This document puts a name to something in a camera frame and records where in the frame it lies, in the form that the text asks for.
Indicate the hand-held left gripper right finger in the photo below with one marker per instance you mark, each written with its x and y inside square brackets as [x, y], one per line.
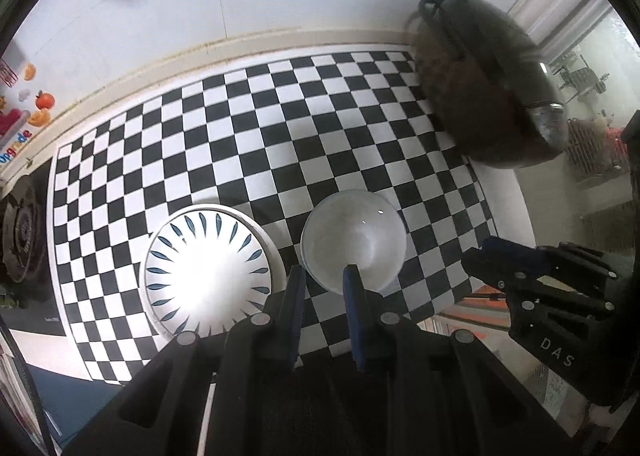
[354, 316]

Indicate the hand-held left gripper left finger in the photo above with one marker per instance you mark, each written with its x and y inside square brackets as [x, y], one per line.
[296, 311]

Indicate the plain white bowl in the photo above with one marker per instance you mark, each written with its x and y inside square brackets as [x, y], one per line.
[350, 236]

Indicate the white plate with blue petals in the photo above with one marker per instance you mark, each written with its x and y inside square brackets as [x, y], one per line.
[210, 276]

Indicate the white floral print plate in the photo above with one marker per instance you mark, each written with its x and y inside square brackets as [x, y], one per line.
[280, 267]

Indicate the dark electric cooker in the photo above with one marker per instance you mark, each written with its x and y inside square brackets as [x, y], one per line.
[490, 86]

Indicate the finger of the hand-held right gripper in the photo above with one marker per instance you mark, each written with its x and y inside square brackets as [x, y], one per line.
[505, 247]
[492, 270]

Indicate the black and white checkered mat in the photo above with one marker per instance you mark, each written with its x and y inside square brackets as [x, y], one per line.
[300, 136]

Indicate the striped floor rug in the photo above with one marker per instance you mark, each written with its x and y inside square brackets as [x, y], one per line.
[480, 308]

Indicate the black gas stove burner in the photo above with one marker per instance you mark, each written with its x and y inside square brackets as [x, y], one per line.
[22, 236]

